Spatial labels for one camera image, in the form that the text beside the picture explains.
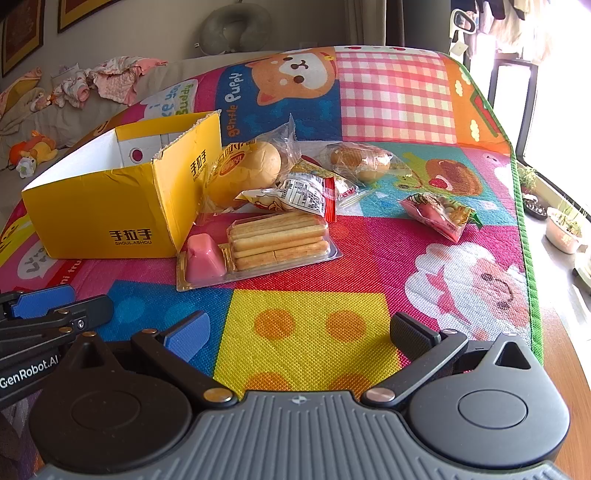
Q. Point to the white paper tag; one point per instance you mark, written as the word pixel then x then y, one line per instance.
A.
pixel 458 49

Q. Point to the small white plush toy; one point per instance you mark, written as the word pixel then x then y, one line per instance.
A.
pixel 25 168

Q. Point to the hanging laundry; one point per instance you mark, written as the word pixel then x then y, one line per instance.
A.
pixel 508 23

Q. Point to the dark plant pot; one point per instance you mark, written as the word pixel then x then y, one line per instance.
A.
pixel 535 210

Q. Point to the pile of pale cloths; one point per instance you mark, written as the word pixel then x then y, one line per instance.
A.
pixel 18 101

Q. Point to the biscuit stick tray pink dip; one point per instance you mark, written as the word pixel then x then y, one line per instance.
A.
pixel 277 240

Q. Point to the black metal frame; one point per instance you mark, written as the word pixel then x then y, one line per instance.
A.
pixel 526 92

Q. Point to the red cartoon candy packet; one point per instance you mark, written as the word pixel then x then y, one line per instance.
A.
pixel 434 214

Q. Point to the white plant pot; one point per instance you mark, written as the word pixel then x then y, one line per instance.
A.
pixel 561 235

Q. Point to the dark red framed picture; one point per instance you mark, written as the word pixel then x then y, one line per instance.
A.
pixel 21 37

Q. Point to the large bread bun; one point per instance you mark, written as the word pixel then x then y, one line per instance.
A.
pixel 249 166

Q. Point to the white label snack packet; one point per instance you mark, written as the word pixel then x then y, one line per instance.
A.
pixel 300 196

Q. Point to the grey neck pillow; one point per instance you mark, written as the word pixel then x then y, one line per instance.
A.
pixel 217 37

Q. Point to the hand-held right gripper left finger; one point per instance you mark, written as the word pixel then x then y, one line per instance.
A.
pixel 187 337

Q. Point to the pink floral baby garment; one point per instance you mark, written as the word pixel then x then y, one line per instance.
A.
pixel 120 76

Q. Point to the colourful cartoon play mat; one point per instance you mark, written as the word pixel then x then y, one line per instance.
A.
pixel 392 277

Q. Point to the grey curtain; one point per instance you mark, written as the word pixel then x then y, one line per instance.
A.
pixel 369 23

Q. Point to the orange plush toy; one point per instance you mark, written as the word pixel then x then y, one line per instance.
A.
pixel 37 147

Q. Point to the gold framed picture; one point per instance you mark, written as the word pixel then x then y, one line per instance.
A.
pixel 78 11

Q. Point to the small bread bun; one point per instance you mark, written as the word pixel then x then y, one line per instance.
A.
pixel 355 159

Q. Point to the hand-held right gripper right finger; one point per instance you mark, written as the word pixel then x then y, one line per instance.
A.
pixel 408 334

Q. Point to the yellow cardboard box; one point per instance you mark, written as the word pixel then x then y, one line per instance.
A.
pixel 92 207

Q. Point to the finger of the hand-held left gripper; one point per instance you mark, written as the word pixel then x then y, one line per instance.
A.
pixel 44 302
pixel 87 311

